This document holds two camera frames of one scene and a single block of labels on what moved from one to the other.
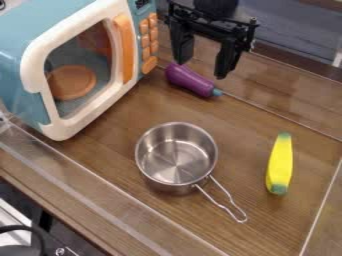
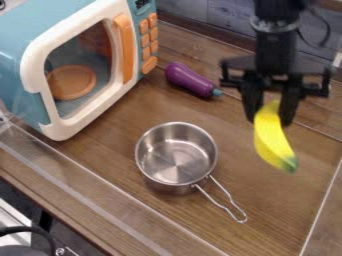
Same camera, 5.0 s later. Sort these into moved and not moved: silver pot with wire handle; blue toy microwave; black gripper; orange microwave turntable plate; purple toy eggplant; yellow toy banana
Moved: yellow toy banana; black gripper
Not moved: blue toy microwave; purple toy eggplant; silver pot with wire handle; orange microwave turntable plate
